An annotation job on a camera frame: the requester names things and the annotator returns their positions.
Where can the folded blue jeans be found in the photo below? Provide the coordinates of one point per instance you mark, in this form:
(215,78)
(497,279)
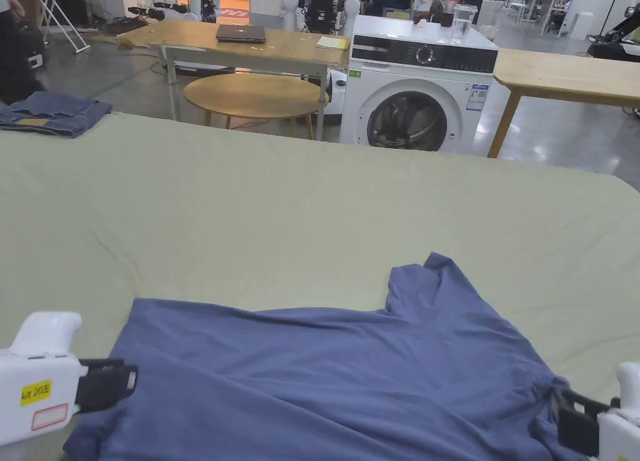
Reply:
(50,113)

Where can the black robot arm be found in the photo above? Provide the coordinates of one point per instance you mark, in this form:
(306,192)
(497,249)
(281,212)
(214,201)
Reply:
(620,30)

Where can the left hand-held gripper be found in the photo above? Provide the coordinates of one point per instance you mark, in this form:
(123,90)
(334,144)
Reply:
(35,381)

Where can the dark blue shirt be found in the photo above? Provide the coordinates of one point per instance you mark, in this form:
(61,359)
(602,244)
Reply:
(325,381)

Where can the black and white humanoid robot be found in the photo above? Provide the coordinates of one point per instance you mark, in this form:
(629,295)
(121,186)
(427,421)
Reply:
(320,8)

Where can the white box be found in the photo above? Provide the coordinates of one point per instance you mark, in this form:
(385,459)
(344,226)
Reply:
(582,25)

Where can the bed with pale green sheet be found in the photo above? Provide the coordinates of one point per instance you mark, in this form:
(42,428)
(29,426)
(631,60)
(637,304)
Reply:
(250,206)

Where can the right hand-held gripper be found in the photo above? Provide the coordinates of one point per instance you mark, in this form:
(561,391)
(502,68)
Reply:
(622,431)

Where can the white washing machine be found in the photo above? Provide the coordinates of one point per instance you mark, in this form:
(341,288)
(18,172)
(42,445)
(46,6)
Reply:
(410,80)

